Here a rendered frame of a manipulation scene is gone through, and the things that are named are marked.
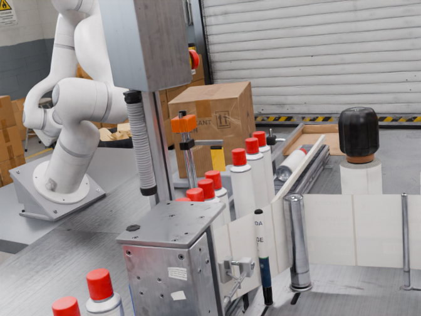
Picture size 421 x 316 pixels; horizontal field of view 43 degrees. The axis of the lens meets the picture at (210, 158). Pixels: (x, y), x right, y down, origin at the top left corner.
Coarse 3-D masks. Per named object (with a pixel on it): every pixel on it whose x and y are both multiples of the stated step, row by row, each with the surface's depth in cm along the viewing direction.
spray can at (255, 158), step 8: (248, 144) 134; (256, 144) 134; (248, 152) 134; (256, 152) 134; (248, 160) 134; (256, 160) 134; (256, 168) 134; (264, 168) 136; (256, 176) 135; (264, 176) 136; (256, 184) 135; (264, 184) 136; (256, 192) 136; (264, 192) 137; (256, 200) 137; (264, 200) 137; (256, 208) 137
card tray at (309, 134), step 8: (304, 128) 228; (312, 128) 227; (320, 128) 226; (328, 128) 224; (336, 128) 223; (296, 136) 221; (304, 136) 225; (312, 136) 223; (320, 136) 222; (328, 136) 220; (336, 136) 218; (288, 144) 210; (296, 144) 215; (328, 144) 209; (336, 144) 208; (288, 152) 206; (336, 152) 198
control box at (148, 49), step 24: (120, 0) 97; (144, 0) 94; (168, 0) 96; (120, 24) 100; (144, 24) 95; (168, 24) 97; (120, 48) 103; (144, 48) 95; (168, 48) 98; (120, 72) 106; (144, 72) 96; (168, 72) 99
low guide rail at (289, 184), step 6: (324, 138) 191; (318, 144) 183; (312, 150) 176; (306, 156) 171; (312, 156) 175; (306, 162) 168; (300, 168) 161; (294, 174) 156; (300, 174) 161; (288, 180) 152; (294, 180) 155; (288, 186) 149; (282, 192) 144; (276, 198) 140
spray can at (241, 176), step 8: (232, 152) 126; (240, 152) 125; (232, 160) 127; (240, 160) 126; (232, 168) 127; (240, 168) 126; (248, 168) 127; (232, 176) 127; (240, 176) 126; (248, 176) 127; (232, 184) 128; (240, 184) 127; (248, 184) 127; (240, 192) 127; (248, 192) 128; (240, 200) 128; (248, 200) 128; (240, 208) 129; (248, 208) 129; (240, 216) 130
